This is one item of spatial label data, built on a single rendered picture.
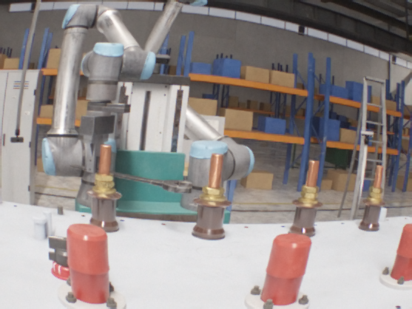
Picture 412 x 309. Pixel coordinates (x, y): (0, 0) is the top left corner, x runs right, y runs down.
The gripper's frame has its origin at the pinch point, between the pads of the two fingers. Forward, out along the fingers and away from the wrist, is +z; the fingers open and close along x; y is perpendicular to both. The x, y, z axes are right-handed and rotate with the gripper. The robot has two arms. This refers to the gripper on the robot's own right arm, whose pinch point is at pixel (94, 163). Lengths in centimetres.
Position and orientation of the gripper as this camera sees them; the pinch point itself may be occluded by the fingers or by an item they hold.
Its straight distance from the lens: 125.6
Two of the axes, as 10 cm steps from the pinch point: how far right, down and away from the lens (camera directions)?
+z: -1.0, 9.9, 1.2
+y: -9.6, -1.3, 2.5
